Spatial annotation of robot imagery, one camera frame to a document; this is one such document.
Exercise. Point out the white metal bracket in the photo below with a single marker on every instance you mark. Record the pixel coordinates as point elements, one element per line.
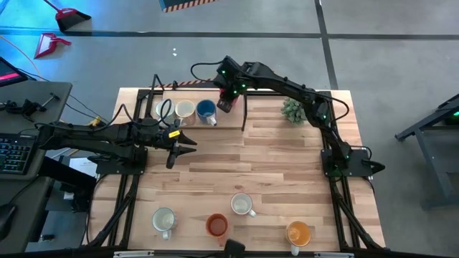
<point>132,254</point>
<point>333,255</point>

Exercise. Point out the orange faceted mug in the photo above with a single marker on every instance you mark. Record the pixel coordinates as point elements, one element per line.
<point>217,225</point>

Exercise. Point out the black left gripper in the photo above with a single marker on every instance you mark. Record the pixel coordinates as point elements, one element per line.
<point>172,141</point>

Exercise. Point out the yellow plug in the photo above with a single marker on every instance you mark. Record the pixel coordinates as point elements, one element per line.
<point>95,122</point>

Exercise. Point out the dark metal stand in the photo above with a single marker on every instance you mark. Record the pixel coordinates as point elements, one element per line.
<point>432,163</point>

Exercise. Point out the green plant in patterned pot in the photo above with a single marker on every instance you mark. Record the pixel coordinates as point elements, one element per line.
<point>293,111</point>

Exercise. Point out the black frame strut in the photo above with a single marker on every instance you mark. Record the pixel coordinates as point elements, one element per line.
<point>153,93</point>

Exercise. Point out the black screen pink glow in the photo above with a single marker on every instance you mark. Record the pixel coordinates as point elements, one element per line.
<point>10,71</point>

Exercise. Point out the white paper sheet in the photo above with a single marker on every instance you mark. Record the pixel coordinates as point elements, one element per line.
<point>80,166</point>

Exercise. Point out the cream coloured mug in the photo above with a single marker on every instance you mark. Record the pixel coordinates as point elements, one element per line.
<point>185,107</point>

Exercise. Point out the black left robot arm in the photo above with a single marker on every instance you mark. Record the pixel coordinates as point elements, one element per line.
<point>89,138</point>

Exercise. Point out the black keyboard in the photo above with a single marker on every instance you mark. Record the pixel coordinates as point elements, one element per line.
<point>16,154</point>

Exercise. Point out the black metal rack frame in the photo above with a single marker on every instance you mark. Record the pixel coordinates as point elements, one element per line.
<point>229,120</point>

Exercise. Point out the white ceramic mug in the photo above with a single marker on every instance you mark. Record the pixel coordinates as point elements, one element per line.
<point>163,219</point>

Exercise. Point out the hazard striped strip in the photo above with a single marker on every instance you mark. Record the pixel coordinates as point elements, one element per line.
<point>186,84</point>

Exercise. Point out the grey diamond pattern mug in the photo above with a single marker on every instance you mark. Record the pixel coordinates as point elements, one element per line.
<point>241,204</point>

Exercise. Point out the grey desk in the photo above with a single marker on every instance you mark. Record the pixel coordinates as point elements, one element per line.
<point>43,91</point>

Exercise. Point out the teal patterned mug blue rim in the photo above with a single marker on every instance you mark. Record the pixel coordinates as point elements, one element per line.
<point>163,114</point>

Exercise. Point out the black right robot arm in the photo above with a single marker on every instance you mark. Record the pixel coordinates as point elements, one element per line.
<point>287,84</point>

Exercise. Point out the blue and white mug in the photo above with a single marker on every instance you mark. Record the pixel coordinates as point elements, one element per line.
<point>206,109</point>

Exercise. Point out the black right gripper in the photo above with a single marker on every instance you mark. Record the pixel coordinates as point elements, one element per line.
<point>231,77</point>

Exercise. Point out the black clamp tool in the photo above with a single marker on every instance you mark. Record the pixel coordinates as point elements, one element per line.
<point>27,106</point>

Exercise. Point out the black box hazard stripes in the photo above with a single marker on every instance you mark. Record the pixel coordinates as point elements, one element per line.
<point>179,3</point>

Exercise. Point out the black computer mouse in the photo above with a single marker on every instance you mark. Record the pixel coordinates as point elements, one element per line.
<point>6,220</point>

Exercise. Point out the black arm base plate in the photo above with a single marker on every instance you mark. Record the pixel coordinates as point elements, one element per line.
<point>358,161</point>
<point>107,166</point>

